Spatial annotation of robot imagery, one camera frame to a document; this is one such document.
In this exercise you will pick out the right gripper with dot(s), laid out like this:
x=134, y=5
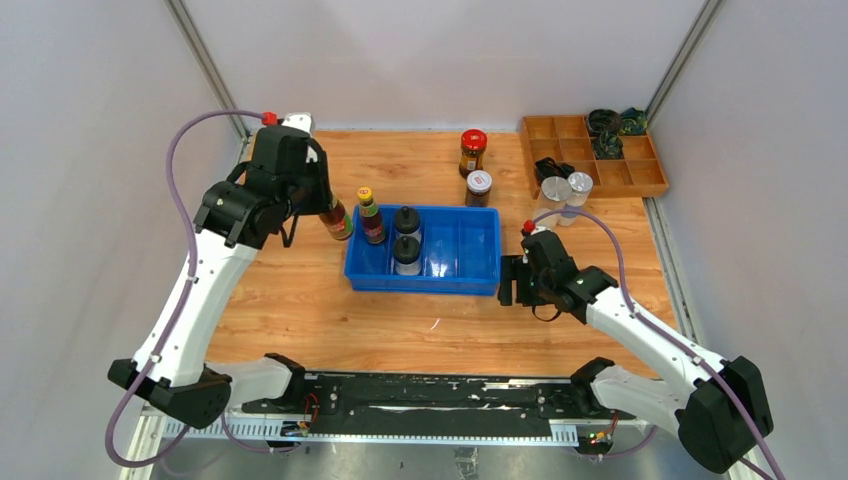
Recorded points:
x=512, y=268

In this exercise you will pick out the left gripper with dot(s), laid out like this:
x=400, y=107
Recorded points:
x=316, y=165

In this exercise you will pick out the blue plastic divided bin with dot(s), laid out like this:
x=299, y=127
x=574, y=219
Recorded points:
x=460, y=255

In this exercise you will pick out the sauce bottle yellow cap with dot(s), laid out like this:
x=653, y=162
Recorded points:
x=370, y=216
x=337, y=221

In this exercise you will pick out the white lid sauce jar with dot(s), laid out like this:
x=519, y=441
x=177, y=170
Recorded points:
x=478, y=188

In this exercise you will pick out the black cap spice shaker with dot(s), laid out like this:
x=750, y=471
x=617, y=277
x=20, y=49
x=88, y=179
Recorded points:
x=406, y=253
x=407, y=223

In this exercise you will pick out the red lid sauce jar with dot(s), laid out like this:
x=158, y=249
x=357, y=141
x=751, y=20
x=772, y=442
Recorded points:
x=473, y=146

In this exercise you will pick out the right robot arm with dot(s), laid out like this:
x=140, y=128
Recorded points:
x=717, y=408

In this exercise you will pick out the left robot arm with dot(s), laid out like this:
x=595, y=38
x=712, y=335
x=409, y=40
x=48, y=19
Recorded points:
x=230, y=228

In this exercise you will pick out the silver lid clear jar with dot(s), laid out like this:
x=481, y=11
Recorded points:
x=553, y=195

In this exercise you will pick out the black clip bundle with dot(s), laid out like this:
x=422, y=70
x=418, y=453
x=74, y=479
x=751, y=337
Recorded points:
x=547, y=168

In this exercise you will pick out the small silver lid jar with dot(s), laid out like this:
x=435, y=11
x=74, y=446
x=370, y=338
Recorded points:
x=581, y=184

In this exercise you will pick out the wooden divided tray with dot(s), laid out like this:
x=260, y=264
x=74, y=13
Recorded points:
x=639, y=173

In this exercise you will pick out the green patterned rolled cloth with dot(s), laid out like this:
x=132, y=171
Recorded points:
x=607, y=146

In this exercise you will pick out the black rolled item in tray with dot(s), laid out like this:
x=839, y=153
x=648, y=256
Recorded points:
x=600, y=121

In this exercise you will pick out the dark green rolled cloth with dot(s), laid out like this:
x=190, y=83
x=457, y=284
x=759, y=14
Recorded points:
x=634, y=122

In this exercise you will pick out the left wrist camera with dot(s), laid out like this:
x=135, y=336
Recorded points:
x=302, y=121

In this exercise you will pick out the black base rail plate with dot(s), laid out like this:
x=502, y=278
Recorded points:
x=440, y=407

